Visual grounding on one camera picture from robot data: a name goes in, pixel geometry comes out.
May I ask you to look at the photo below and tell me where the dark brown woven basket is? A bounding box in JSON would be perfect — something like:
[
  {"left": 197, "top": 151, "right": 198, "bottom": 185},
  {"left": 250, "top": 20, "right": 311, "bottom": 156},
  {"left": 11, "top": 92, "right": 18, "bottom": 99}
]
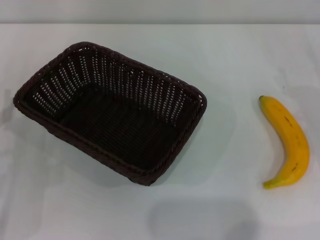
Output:
[{"left": 11, "top": 41, "right": 208, "bottom": 187}]

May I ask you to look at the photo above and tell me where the yellow banana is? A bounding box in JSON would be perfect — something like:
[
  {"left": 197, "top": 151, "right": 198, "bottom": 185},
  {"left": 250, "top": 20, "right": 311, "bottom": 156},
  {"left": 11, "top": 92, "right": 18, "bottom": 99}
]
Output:
[{"left": 258, "top": 95, "right": 311, "bottom": 190}]

